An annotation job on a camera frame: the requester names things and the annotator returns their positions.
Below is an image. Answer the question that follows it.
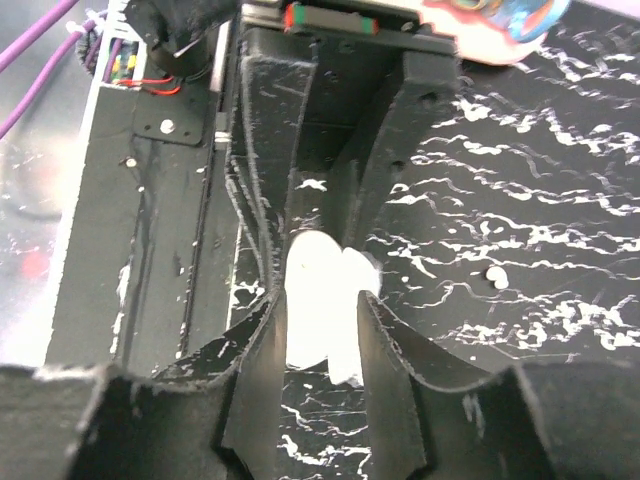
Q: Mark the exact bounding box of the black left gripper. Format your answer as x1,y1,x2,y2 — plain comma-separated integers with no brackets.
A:
227,1,459,290

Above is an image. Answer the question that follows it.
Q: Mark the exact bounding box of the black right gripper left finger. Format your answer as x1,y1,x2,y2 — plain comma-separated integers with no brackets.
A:
1,291,285,479

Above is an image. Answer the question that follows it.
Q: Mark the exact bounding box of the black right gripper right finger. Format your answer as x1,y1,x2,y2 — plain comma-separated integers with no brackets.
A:
357,292,639,479

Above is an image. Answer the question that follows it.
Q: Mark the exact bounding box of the white oval charging case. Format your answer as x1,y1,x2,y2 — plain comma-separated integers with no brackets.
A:
285,230,382,387

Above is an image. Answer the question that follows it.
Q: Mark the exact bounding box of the white earbud upper left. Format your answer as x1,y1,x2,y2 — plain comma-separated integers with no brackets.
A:
485,265,509,290

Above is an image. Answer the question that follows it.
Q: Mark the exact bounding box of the pink two-tier shelf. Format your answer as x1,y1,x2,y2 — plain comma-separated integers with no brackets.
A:
419,1,570,66

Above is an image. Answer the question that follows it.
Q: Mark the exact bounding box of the black marbled mat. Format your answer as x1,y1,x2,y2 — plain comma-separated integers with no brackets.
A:
224,0,640,480

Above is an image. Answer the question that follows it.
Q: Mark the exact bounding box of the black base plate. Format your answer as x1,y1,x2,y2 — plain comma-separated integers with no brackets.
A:
46,84,235,375

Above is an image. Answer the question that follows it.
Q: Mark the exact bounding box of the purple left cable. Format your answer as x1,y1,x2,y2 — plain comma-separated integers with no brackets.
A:
0,0,111,141

